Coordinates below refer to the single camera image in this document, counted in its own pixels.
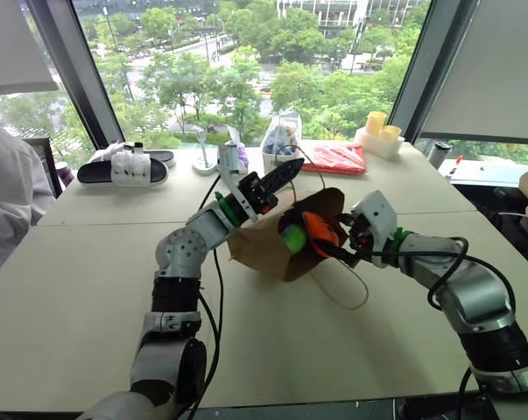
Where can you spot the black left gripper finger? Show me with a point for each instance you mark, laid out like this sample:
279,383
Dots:
285,167
285,180

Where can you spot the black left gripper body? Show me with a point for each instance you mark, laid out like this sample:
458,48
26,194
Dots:
257,194

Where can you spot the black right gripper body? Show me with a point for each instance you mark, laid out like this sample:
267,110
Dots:
359,236

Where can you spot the orange plush toy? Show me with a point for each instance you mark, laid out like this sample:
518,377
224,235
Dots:
318,234

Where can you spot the brown paper bag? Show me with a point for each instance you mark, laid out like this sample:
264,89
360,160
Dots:
255,249

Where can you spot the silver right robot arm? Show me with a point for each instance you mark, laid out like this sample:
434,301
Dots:
478,293

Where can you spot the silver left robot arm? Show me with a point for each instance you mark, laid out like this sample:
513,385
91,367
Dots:
180,251

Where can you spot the clear bag of toys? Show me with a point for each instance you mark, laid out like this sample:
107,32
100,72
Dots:
281,137

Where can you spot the purple plastic bag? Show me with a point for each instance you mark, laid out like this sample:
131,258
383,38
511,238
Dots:
241,156

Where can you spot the red flat plastic bag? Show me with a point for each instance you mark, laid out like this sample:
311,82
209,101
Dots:
335,158

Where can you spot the green ball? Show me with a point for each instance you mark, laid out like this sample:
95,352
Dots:
295,240

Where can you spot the white round lamp stand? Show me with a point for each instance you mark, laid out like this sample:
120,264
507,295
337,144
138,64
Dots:
204,166

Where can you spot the short yellow cup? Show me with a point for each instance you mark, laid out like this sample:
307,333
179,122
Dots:
391,132

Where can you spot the tall yellow cup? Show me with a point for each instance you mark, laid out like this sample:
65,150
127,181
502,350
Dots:
375,122

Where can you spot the black white slipper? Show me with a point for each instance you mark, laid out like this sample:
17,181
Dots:
123,172
163,156

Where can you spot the grey cylindrical flask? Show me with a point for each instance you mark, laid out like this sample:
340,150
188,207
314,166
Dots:
438,154

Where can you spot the white side ledge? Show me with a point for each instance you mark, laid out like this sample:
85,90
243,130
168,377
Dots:
487,172

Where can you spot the dark window pillar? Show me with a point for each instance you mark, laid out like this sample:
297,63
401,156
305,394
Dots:
79,70
421,65

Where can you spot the purple cup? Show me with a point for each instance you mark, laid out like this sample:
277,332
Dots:
65,173

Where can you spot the white roller blind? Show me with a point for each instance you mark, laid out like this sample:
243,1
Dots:
14,44
491,70

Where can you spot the black chair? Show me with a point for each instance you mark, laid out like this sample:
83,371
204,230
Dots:
49,162

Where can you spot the bystander in white clothing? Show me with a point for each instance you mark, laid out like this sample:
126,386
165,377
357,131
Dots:
9,197

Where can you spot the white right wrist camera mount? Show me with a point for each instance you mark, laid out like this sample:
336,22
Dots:
377,212

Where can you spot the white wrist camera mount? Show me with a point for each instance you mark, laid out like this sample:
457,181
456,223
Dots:
377,212
228,158

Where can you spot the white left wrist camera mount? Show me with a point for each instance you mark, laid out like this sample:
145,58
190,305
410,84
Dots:
228,158

